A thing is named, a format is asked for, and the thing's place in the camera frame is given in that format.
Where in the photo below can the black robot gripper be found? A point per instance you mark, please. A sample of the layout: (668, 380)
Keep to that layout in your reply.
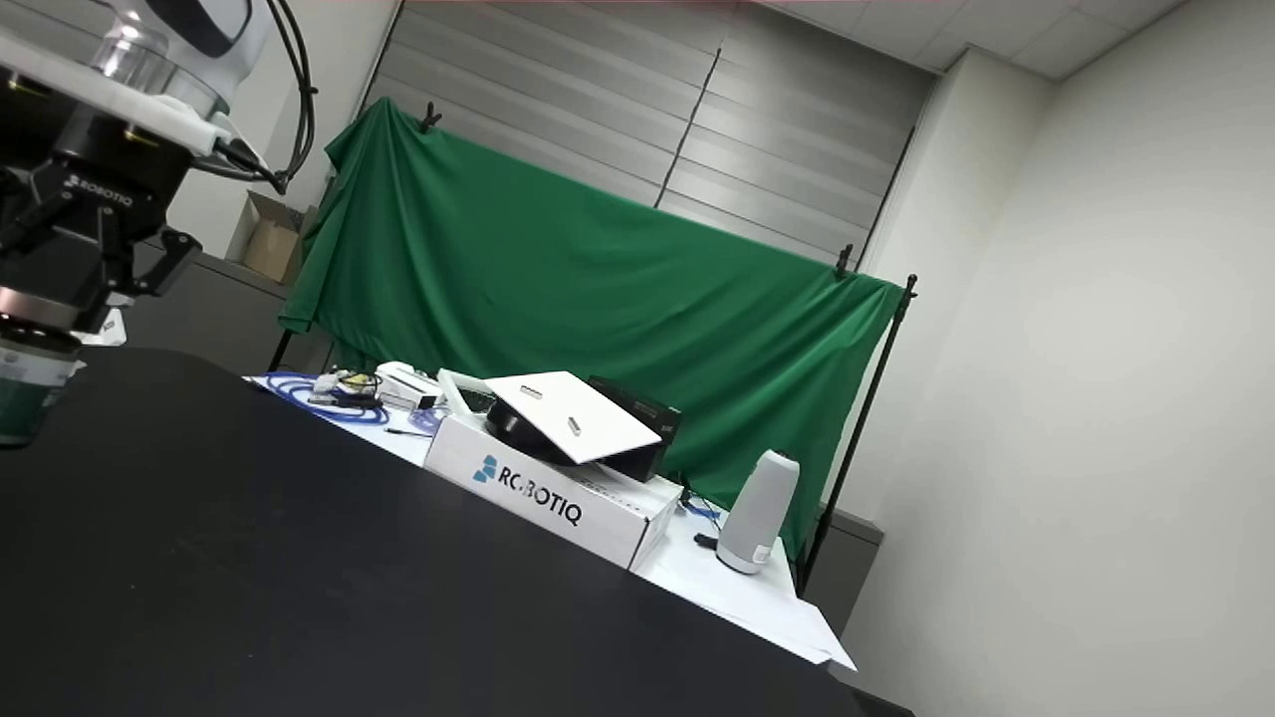
(80, 209)

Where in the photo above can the green label vial black cap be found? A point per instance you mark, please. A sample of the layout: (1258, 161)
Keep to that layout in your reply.
(32, 372)

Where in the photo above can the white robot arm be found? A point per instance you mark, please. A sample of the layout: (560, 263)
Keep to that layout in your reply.
(167, 71)

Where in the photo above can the green backdrop cloth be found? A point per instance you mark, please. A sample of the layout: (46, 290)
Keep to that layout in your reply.
(445, 254)

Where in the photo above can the white device on table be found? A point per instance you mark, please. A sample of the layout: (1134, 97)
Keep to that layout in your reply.
(408, 389)

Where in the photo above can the white Robotiq cardboard box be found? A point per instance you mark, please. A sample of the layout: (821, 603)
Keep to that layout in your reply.
(591, 509)

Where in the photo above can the white speaker device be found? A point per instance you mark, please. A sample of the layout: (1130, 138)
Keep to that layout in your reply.
(757, 512)

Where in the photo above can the black backdrop stand pole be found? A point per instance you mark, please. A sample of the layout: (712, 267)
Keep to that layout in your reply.
(862, 409)

